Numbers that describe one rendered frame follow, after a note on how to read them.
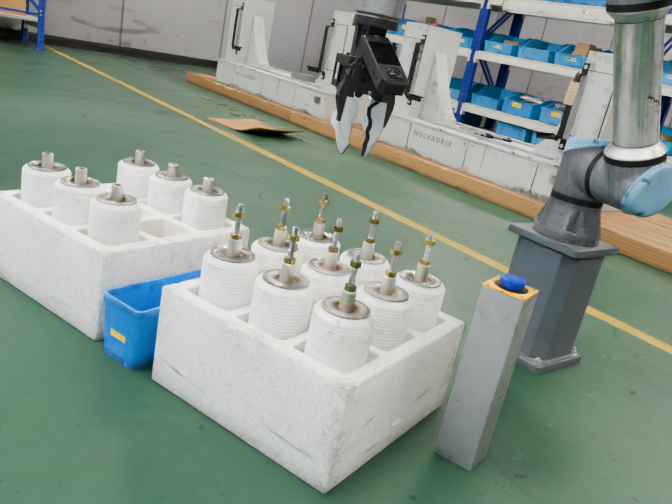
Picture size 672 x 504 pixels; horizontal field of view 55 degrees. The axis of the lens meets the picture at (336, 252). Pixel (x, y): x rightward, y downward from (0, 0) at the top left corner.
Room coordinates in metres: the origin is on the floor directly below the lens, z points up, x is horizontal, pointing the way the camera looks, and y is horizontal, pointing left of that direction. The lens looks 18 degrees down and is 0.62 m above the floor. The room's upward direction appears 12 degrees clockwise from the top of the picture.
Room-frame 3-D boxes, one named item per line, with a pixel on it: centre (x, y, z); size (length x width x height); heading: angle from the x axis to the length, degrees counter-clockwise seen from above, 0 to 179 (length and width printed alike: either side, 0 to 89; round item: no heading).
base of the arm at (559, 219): (1.46, -0.51, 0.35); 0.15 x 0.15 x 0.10
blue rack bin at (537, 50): (6.67, -1.62, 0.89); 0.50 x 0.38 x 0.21; 132
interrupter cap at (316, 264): (1.05, 0.01, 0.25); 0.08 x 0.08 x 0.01
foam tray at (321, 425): (1.05, 0.01, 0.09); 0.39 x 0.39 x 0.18; 58
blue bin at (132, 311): (1.14, 0.27, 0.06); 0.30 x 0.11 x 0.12; 147
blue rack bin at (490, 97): (7.01, -1.35, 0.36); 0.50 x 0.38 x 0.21; 132
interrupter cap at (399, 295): (0.98, -0.09, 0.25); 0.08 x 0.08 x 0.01
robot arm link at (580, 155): (1.46, -0.52, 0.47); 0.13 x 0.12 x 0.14; 26
